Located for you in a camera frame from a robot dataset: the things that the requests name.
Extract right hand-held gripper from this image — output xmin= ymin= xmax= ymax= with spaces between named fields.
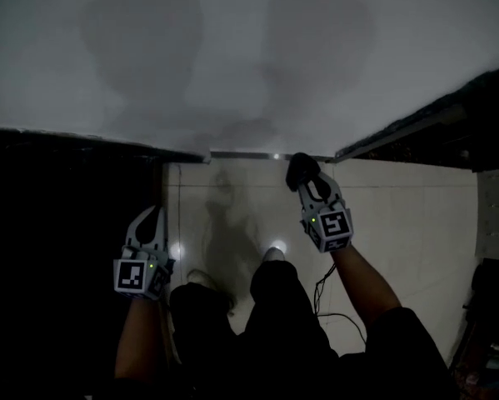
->
xmin=294 ymin=170 xmax=355 ymax=255

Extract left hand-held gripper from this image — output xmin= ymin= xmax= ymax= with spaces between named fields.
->
xmin=113 ymin=204 xmax=177 ymax=302

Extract person's left forearm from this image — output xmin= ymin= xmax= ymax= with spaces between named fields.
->
xmin=113 ymin=296 xmax=167 ymax=385

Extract person's right forearm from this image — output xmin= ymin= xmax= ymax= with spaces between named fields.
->
xmin=330 ymin=242 xmax=402 ymax=328

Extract person's left white shoe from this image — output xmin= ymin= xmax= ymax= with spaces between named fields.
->
xmin=186 ymin=267 xmax=217 ymax=292

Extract person's white shoe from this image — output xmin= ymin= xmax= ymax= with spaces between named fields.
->
xmin=260 ymin=246 xmax=287 ymax=265
xmin=186 ymin=267 xmax=217 ymax=292

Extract person's right white shoe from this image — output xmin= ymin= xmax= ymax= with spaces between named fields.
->
xmin=260 ymin=246 xmax=287 ymax=265

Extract black wooden cabinet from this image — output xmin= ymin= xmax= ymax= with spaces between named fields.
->
xmin=0 ymin=126 xmax=212 ymax=400

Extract person's black clothing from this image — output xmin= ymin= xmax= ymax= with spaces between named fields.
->
xmin=82 ymin=260 xmax=458 ymax=400

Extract black wheeled cart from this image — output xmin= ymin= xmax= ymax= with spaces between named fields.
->
xmin=448 ymin=257 xmax=499 ymax=391

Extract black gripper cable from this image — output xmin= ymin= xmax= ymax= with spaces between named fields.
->
xmin=313 ymin=262 xmax=367 ymax=345

